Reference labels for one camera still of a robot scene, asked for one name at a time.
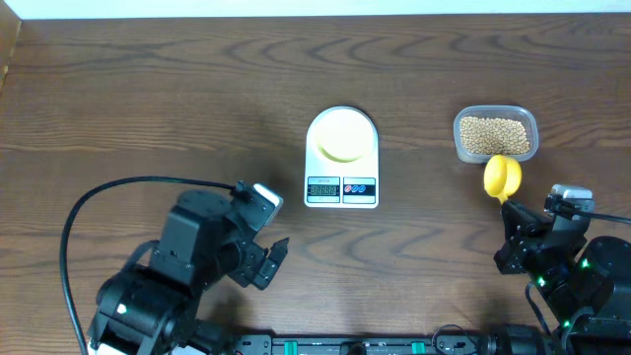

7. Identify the white digital kitchen scale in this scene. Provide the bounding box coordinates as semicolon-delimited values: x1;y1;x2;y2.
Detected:
304;107;380;209

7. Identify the yellow bowl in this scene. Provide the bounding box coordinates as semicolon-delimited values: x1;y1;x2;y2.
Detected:
314;106;375;163

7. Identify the clear container of soybeans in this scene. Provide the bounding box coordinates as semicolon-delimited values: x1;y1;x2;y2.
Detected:
454;106;540;164

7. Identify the yellow plastic scoop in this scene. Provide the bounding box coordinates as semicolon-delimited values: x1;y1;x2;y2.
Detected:
483;155;523;204

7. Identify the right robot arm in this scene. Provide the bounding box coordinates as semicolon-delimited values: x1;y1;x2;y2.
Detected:
494;194;630;354

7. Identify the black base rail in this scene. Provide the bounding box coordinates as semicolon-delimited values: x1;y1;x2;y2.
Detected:
196;322;558;355

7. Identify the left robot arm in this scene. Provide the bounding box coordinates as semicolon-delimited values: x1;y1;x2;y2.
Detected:
88;182;289;354

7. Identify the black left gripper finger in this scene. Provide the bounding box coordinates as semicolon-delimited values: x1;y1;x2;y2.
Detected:
268;238;289;261
253;258;280;290

